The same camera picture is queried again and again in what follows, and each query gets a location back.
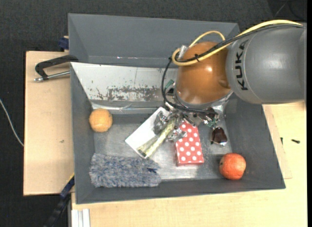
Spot yellow-orange ball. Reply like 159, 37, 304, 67
88, 108, 114, 133

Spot orange fruit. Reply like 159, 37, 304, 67
218, 152, 247, 181

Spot blue-grey fluffy cloth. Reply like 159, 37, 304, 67
88, 152, 162, 188

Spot red box with white dots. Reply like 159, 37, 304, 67
174, 121, 205, 167

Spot dark brown sunglasses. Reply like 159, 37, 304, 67
210, 126, 229, 147

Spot white printed card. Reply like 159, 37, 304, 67
124, 106, 177, 160

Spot grey metal bin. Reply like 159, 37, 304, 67
67, 13, 286, 205

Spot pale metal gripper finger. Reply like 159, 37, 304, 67
136, 111, 169, 153
145, 120, 188, 160

